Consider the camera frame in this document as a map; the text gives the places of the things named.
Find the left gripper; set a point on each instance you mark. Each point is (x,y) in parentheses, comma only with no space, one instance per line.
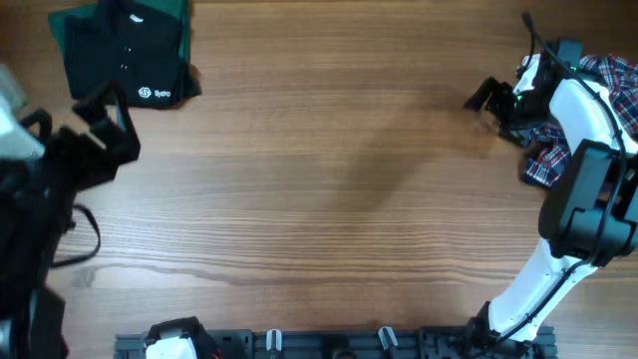
(101,163)

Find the red plaid shirt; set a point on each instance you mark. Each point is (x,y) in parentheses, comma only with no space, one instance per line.
(608,115)

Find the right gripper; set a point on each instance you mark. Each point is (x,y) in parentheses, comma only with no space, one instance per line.
(505,103)

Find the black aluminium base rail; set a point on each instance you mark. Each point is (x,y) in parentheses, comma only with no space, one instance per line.
(423,343)

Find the folded green cloth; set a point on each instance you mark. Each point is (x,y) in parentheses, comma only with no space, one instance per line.
(178,9)

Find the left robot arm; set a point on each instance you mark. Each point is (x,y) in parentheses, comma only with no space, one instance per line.
(42,171)

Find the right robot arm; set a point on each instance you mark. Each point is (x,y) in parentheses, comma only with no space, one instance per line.
(588,218)

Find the black t-shirt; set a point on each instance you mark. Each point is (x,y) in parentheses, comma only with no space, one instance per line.
(132,44)

